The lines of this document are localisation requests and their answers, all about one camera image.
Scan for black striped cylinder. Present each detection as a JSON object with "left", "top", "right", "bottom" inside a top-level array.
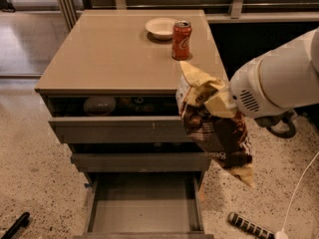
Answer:
[{"left": 227, "top": 212, "right": 275, "bottom": 239}]

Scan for grey drawer cabinet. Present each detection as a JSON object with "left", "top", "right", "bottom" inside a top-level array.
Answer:
[{"left": 34, "top": 9, "right": 232, "bottom": 184}]

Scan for black handle on floor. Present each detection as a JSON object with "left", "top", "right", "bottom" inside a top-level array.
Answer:
[{"left": 1, "top": 212, "right": 30, "bottom": 239}]

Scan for brown chip bag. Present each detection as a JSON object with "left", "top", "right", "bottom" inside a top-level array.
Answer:
[{"left": 175, "top": 61, "right": 253, "bottom": 187}]

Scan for grey middle drawer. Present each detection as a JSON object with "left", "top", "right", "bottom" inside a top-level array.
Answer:
[{"left": 71, "top": 142, "right": 211, "bottom": 172}]

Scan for white cable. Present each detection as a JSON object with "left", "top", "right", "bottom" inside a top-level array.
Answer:
[{"left": 274, "top": 151, "right": 319, "bottom": 239}]

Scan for white bowl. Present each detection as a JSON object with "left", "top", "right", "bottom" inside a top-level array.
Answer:
[{"left": 146, "top": 18, "right": 176, "bottom": 40}]

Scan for grey drawer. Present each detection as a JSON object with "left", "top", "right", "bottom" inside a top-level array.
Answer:
[
  {"left": 48, "top": 97, "right": 190, "bottom": 144},
  {"left": 71, "top": 142, "right": 211, "bottom": 172},
  {"left": 73, "top": 172, "right": 214, "bottom": 239}
]

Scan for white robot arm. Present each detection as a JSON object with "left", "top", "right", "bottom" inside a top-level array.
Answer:
[{"left": 204, "top": 29, "right": 319, "bottom": 119}]

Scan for grey bottom drawer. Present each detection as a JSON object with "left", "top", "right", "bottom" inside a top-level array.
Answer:
[{"left": 73, "top": 172, "right": 214, "bottom": 239}]

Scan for dark round object in drawer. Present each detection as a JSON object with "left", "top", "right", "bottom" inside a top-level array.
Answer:
[{"left": 83, "top": 96, "right": 117, "bottom": 116}]

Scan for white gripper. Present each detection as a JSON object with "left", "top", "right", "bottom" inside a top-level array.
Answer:
[{"left": 202, "top": 58, "right": 290, "bottom": 120}]

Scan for orange soda can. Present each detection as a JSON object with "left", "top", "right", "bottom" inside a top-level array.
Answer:
[{"left": 171, "top": 21, "right": 192, "bottom": 61}]

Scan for black cable loop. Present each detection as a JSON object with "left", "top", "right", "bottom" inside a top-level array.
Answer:
[{"left": 255, "top": 110, "right": 298, "bottom": 139}]

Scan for grey top drawer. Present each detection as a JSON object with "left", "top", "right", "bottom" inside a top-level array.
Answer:
[{"left": 48, "top": 97, "right": 190, "bottom": 144}]

